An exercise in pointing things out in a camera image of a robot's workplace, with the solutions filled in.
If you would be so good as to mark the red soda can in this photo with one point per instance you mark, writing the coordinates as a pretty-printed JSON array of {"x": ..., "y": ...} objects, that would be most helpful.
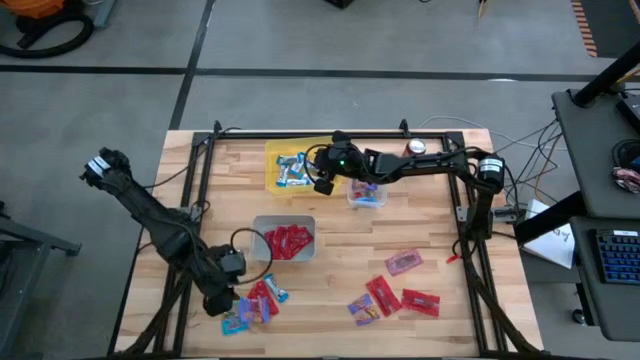
[{"x": 416, "y": 146}]

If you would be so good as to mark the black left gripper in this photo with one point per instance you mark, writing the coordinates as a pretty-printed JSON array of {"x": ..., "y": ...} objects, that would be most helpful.
[{"x": 217, "y": 290}]

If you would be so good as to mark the backlit computer keyboard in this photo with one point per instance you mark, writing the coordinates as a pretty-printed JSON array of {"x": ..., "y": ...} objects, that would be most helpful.
[{"x": 620, "y": 257}]

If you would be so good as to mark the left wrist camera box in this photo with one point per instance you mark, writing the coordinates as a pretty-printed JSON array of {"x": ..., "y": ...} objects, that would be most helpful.
[{"x": 233, "y": 261}]

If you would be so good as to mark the dark mat with orange stripes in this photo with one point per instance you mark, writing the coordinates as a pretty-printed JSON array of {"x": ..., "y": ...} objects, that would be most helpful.
[{"x": 617, "y": 27}]

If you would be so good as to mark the red Twizzlers candy packet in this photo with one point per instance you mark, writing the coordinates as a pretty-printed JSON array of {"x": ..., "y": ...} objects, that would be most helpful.
[
  {"x": 261, "y": 292},
  {"x": 272, "y": 245},
  {"x": 383, "y": 295},
  {"x": 420, "y": 302}
]

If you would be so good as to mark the clear plastic bin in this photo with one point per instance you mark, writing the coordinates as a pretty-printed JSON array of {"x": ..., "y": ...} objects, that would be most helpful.
[{"x": 384, "y": 192}]

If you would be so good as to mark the blue candy packet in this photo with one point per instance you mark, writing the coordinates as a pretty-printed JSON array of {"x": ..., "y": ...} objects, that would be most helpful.
[
  {"x": 368, "y": 200},
  {"x": 234, "y": 325}
]

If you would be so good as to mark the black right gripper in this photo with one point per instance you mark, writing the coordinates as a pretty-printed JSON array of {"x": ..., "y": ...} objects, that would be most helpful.
[{"x": 345, "y": 160}]

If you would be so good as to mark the white paper sheet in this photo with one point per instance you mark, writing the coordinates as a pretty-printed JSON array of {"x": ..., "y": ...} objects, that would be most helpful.
[{"x": 555, "y": 245}]

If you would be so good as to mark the colourful wrapper bundle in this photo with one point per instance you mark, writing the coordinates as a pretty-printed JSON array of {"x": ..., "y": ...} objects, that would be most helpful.
[{"x": 626, "y": 179}]

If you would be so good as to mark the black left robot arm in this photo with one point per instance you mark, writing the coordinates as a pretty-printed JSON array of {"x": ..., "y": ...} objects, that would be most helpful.
[{"x": 150, "y": 220}]

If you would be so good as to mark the yellow translucent plastic bin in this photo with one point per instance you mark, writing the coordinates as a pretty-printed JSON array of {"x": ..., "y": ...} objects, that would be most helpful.
[{"x": 290, "y": 147}]

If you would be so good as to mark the black aluminium table frame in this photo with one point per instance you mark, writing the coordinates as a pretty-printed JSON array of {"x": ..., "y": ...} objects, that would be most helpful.
[{"x": 250, "y": 134}]

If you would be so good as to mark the black desk device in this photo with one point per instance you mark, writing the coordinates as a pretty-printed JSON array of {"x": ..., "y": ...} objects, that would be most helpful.
[{"x": 631, "y": 111}]

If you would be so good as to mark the grey desk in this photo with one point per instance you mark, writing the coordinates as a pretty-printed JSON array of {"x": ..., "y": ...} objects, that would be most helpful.
[
  {"x": 590, "y": 150},
  {"x": 585, "y": 300}
]

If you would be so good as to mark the purple Nerds candy packet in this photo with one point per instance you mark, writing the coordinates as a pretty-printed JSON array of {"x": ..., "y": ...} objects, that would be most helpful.
[
  {"x": 370, "y": 317},
  {"x": 359, "y": 303}
]

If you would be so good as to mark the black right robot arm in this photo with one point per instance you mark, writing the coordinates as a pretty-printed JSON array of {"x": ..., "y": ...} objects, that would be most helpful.
[{"x": 425, "y": 161}]

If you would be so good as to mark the black stand beam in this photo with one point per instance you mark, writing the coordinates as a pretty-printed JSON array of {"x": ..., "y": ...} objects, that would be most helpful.
[
  {"x": 607, "y": 75},
  {"x": 545, "y": 221}
]

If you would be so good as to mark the silver metal bracket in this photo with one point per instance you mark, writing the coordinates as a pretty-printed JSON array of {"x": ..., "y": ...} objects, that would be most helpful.
[{"x": 462, "y": 214}]

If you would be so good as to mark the orange vacuum cleaner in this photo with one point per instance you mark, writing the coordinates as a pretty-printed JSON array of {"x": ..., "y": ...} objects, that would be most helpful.
[{"x": 37, "y": 6}]

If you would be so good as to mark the grey metal cart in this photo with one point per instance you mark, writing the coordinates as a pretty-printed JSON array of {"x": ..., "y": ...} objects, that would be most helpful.
[{"x": 35, "y": 241}]

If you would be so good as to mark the silver blue Hershey's bar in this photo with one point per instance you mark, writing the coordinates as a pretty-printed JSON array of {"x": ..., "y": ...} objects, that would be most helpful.
[
  {"x": 286, "y": 161},
  {"x": 275, "y": 288},
  {"x": 282, "y": 176},
  {"x": 300, "y": 164},
  {"x": 299, "y": 182}
]

